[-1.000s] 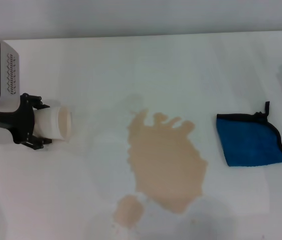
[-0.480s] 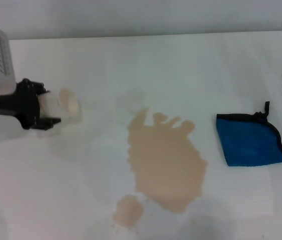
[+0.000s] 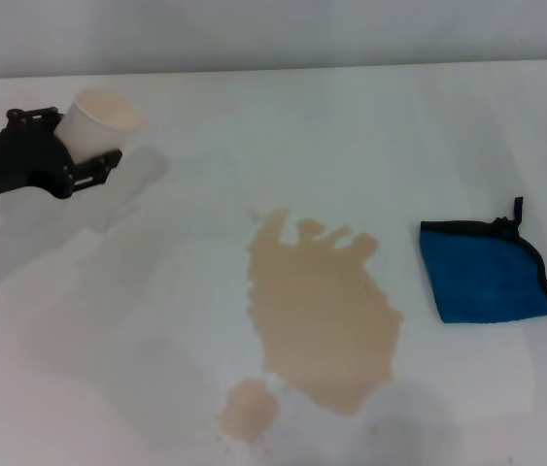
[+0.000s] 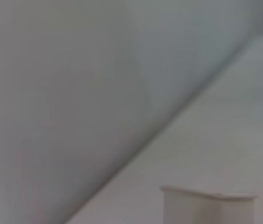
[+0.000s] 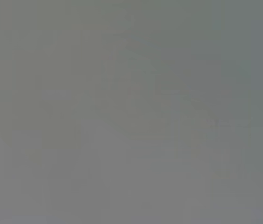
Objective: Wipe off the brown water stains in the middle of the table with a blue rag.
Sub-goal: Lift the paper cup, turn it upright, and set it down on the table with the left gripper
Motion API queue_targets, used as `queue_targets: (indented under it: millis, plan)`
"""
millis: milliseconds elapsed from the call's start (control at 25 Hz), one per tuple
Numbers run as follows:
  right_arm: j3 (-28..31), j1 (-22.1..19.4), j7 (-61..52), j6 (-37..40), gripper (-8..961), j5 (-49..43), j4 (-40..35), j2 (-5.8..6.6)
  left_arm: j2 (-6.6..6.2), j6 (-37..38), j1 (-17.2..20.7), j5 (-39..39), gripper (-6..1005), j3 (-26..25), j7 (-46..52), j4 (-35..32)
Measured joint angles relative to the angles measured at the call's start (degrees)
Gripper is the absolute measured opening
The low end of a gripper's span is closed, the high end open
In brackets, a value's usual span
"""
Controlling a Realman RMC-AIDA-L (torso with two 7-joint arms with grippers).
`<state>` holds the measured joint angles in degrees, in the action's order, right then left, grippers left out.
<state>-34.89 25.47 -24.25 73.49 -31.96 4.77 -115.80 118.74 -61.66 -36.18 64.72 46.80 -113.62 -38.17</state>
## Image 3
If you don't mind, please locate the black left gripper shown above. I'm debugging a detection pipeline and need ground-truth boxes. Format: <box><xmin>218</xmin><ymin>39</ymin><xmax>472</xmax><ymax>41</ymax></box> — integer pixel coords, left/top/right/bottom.
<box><xmin>0</xmin><ymin>106</ymin><xmax>123</xmax><ymax>201</ymax></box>

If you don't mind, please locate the white paper cup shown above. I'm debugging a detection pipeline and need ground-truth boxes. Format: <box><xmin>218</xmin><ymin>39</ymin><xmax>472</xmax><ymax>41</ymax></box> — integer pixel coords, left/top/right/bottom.
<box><xmin>53</xmin><ymin>87</ymin><xmax>151</xmax><ymax>165</ymax></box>

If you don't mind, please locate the blue rag with black trim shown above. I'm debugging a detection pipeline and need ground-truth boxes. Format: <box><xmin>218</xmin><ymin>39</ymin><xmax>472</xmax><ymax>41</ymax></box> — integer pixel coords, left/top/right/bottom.
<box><xmin>419</xmin><ymin>196</ymin><xmax>547</xmax><ymax>325</ymax></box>

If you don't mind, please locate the large brown water stain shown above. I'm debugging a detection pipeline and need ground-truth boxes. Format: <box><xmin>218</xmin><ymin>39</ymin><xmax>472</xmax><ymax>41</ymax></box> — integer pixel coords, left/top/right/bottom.
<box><xmin>245</xmin><ymin>208</ymin><xmax>405</xmax><ymax>417</ymax></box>

